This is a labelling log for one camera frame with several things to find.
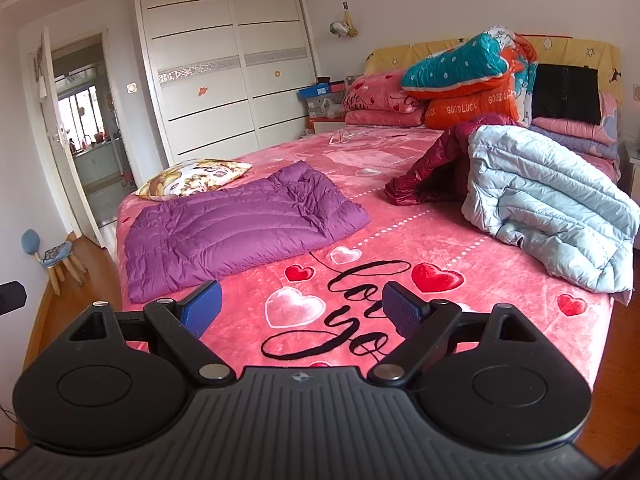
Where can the dark red down jacket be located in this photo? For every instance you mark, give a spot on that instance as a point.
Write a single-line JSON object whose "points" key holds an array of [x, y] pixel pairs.
{"points": [[430, 170]]}

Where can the light blue down jacket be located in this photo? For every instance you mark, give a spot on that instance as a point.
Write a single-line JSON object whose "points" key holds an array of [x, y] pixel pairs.
{"points": [[550, 195]]}

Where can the white door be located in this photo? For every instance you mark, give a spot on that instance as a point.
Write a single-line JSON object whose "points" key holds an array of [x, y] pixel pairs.
{"points": [[65, 135]]}

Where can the grey storage box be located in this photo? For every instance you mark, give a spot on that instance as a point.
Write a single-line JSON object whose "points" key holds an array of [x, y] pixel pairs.
{"points": [[316, 105]]}

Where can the orange quilt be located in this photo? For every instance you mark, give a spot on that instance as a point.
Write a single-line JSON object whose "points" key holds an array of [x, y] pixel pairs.
{"points": [[475, 105]]}

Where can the black cloth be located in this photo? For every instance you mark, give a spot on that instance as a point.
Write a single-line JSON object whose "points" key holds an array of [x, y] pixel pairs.
{"points": [[565, 92]]}

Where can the clothes hanger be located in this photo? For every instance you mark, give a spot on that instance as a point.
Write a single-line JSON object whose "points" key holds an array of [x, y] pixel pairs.
{"points": [[347, 135]]}

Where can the blue shoe box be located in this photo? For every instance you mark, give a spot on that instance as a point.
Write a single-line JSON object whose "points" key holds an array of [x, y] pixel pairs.
{"points": [[320, 91]]}

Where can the purple down jacket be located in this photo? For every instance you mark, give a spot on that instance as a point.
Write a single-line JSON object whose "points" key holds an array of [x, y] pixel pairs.
{"points": [[235, 225]]}

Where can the pink heart-print bed blanket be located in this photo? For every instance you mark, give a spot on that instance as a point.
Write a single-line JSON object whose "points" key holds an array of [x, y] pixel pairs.
{"points": [[410, 200]]}

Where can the pink and lavender blanket stack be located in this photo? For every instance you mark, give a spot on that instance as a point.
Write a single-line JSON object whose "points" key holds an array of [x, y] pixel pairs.
{"points": [[580, 132]]}

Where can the white wardrobe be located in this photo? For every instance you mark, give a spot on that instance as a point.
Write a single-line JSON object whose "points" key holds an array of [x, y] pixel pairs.
{"points": [[220, 60]]}

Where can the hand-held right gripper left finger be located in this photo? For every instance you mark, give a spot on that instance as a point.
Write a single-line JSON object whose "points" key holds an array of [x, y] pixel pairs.
{"points": [[202, 307]]}

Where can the white bedside table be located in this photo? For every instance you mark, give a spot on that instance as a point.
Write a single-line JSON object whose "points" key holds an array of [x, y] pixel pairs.
{"points": [[631, 157]]}

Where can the pink folded blanket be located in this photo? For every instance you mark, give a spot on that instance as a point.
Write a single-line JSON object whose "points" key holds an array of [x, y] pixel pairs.
{"points": [[380, 100]]}

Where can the wall lamp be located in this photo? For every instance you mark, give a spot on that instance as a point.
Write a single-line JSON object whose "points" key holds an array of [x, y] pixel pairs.
{"points": [[342, 27]]}

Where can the floral pillow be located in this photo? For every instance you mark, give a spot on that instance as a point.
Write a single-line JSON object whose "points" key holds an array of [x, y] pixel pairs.
{"points": [[195, 177]]}

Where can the small blue-backed wooden stool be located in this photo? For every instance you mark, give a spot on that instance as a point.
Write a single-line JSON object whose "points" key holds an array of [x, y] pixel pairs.
{"points": [[55, 255]]}

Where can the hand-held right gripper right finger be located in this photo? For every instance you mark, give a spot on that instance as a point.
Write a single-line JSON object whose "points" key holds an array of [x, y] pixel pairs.
{"points": [[400, 310]]}

